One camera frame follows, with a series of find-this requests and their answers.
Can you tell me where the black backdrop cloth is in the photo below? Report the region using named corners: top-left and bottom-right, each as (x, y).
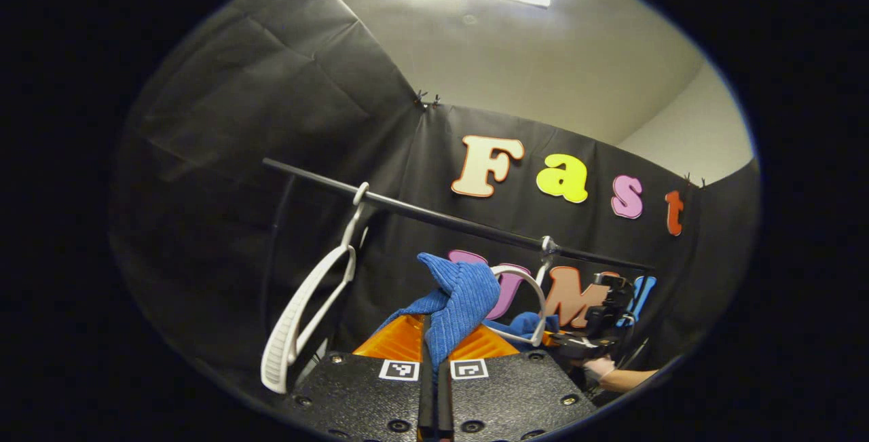
top-left (109, 0), bottom-right (761, 402)

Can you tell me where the black clothes rail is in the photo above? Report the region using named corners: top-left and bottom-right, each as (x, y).
top-left (262, 158), bottom-right (657, 334)

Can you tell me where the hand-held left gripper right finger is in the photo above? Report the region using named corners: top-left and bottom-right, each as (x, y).
top-left (436, 323), bottom-right (598, 442)

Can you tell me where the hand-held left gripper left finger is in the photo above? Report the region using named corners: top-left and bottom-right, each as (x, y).
top-left (289, 313), bottom-right (435, 442)

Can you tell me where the blue corduroy jacket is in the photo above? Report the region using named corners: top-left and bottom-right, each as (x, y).
top-left (370, 253), bottom-right (561, 382)

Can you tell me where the white plastic clothes hanger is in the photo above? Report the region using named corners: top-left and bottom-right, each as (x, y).
top-left (483, 235), bottom-right (561, 348)
top-left (260, 182), bottom-right (371, 395)

